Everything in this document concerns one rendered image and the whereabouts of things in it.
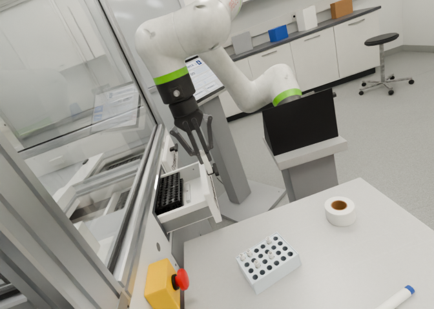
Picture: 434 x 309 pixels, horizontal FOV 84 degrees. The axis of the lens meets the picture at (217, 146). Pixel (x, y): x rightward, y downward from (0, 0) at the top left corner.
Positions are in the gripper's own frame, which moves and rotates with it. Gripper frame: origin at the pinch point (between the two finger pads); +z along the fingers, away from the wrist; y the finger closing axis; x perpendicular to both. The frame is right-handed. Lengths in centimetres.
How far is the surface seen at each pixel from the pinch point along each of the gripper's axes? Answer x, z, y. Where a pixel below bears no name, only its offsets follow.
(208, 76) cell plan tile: 96, -10, 15
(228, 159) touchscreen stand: 95, 51, 8
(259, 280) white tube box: -30.2, 16.1, 3.3
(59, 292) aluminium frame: -43.9, -12.7, -17.7
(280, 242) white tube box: -22.3, 16.7, 11.1
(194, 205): -9.5, 6.6, -6.8
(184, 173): 14.5, 8.3, -10.3
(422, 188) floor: 48, 96, 118
